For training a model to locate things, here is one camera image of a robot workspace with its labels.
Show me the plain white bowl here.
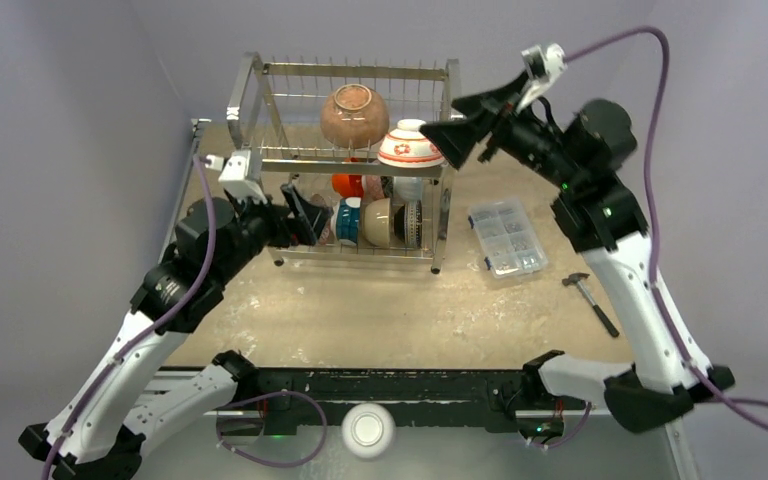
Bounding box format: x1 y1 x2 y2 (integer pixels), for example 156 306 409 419
341 403 396 460

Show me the beige speckled bowl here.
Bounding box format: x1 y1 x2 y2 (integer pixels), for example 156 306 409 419
361 198 392 248

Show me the clear plastic screw box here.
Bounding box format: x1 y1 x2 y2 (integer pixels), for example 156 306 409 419
468 197 549 279

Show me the red floral pattern bowl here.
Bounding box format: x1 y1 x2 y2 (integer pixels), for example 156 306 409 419
377 119 445 169

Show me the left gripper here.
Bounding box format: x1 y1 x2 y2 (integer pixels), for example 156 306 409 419
213 184 333 285

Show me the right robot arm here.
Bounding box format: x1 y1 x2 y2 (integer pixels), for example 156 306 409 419
420 77 735 433

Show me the red geometric pattern bowl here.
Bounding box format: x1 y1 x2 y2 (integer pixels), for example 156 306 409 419
309 193 333 245

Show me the steel two-tier dish rack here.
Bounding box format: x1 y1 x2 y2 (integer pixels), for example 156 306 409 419
226 52 461 274

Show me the black hex key tool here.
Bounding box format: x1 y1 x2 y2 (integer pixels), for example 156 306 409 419
561 272 620 338

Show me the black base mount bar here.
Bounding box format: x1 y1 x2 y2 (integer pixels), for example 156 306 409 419
193 367 587 439

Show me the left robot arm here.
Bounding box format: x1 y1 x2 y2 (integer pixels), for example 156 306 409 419
19 184 332 479

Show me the brown-rimmed white bowl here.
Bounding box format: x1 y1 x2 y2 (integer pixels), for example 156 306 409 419
320 83 390 150

